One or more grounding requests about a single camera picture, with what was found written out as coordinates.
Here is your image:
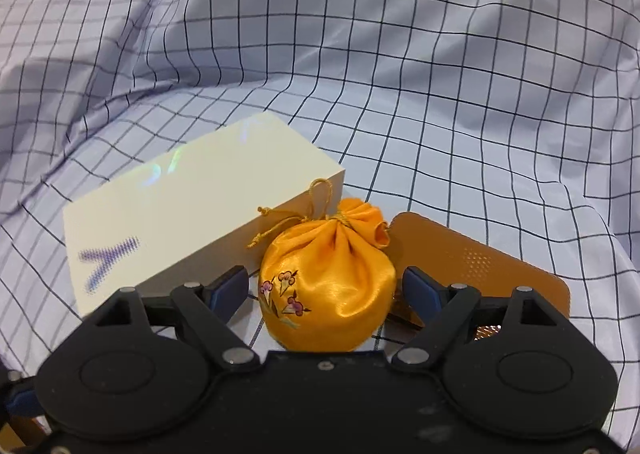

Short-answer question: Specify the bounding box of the white phone box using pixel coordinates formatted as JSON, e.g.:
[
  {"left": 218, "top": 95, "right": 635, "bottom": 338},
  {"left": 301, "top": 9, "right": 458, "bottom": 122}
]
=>
[{"left": 63, "top": 112, "right": 345, "bottom": 317}]

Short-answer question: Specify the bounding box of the brown leather case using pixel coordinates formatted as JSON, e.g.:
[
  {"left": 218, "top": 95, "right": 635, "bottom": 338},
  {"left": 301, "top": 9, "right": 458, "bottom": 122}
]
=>
[{"left": 385, "top": 211, "right": 570, "bottom": 317}]

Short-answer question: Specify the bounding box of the blue checked cloth cover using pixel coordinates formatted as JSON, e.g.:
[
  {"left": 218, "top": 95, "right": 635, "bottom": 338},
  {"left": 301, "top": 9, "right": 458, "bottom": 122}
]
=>
[{"left": 1, "top": 0, "right": 639, "bottom": 448}]

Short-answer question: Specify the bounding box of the orange satin drawstring pouch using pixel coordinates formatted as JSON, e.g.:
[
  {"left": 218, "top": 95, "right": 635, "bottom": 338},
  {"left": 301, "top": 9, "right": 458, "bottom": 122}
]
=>
[{"left": 247, "top": 178, "right": 397, "bottom": 352}]

